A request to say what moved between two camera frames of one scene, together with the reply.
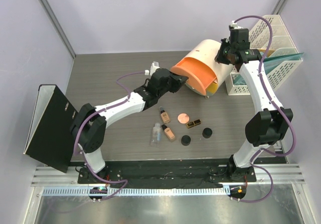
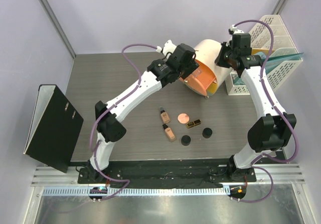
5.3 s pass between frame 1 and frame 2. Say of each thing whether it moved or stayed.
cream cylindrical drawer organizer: stayed
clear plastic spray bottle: moved
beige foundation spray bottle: stayed
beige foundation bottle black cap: stayed
